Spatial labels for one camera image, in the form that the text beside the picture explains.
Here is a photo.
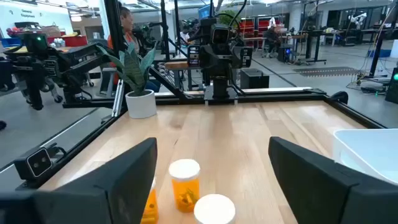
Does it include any seated person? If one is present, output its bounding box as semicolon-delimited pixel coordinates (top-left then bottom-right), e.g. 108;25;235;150
263;17;283;59

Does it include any wooden side table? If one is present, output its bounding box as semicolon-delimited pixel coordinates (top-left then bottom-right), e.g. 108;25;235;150
164;60;190;91

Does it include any black frame corner clamp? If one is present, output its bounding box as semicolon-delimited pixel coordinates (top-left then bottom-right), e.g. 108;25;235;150
330;90;349;105

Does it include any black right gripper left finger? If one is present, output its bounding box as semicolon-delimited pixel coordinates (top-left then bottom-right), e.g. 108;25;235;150
0;137;159;224

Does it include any black stand pole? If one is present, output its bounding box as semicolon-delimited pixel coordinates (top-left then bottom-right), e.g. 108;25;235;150
368;0;398;78

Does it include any orange pill bottle white cap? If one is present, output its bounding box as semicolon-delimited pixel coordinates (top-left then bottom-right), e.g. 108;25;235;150
140;177;160;224
168;159;201;214
193;194;236;224

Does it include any white plastic bin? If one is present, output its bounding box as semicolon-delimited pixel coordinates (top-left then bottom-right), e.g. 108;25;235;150
332;128;398;187

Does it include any black device green light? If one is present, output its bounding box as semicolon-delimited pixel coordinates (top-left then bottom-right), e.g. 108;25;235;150
384;67;398;105

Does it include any white robot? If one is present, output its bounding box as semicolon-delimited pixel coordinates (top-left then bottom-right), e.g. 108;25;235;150
348;12;368;30

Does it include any black mobile robot rig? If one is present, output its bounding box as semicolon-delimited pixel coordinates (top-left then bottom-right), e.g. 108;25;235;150
0;32;108;111

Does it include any black table-level camera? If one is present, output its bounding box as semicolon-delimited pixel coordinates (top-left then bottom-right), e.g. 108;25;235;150
13;146;60;182

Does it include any black vertical frame post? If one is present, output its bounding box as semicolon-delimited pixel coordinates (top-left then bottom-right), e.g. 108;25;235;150
103;0;129;55

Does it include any black computer tower blue light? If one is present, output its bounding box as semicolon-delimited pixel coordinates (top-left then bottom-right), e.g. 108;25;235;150
277;43;294;63

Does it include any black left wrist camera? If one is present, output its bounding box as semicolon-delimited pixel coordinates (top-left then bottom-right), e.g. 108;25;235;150
210;24;233;47

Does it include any red cabinet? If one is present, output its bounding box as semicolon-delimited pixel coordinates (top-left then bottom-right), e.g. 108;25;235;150
46;34;88;47

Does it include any grey floor mat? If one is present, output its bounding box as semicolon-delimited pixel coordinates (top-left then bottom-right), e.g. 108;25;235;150
292;66;361;78

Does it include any silver aluminium bar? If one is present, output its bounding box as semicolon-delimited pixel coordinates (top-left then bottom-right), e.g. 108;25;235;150
111;79;126;118

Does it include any white plant pot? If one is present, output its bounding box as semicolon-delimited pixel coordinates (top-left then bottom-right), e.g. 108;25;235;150
124;89;158;119

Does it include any green snake plant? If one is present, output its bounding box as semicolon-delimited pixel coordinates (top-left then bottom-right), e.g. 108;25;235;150
95;42;158;96

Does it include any blue computer monitor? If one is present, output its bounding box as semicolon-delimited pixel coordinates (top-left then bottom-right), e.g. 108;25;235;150
198;4;212;20

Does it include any black floor box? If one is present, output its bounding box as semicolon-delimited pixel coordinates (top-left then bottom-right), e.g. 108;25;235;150
239;68;271;90

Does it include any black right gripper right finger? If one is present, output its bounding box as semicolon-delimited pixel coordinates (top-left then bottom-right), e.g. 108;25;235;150
268;136;398;224

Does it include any red storage shelf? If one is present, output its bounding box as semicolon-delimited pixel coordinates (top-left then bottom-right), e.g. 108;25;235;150
238;17;280;49

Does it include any black standing desk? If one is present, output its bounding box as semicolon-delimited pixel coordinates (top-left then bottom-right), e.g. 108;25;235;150
281;29;327;65

